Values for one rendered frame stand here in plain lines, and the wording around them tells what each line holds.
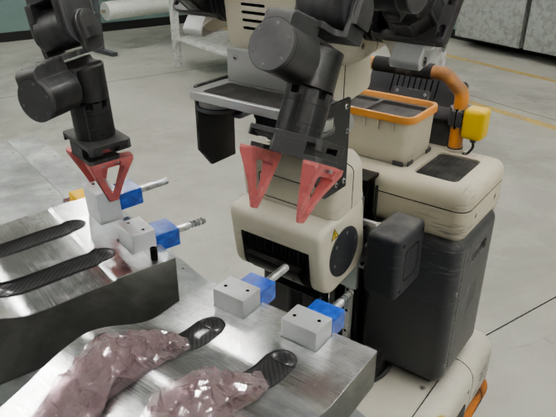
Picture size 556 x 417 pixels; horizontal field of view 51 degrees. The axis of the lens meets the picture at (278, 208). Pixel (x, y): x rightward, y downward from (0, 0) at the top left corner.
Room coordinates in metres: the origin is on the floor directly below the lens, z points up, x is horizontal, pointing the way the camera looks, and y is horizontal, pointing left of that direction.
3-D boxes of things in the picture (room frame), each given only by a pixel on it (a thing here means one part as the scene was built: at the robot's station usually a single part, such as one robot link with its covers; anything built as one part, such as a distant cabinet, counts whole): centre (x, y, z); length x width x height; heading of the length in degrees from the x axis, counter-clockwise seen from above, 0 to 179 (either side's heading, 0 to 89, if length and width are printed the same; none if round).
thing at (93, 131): (0.82, 0.27, 1.04); 0.10 x 0.07 x 0.07; 39
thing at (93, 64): (0.82, 0.27, 1.10); 0.07 x 0.06 x 0.07; 156
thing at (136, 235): (0.76, 0.16, 0.89); 0.13 x 0.05 x 0.05; 128
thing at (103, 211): (0.85, 0.23, 0.92); 0.13 x 0.05 x 0.05; 129
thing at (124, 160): (0.81, 0.26, 0.97); 0.07 x 0.07 x 0.09; 39
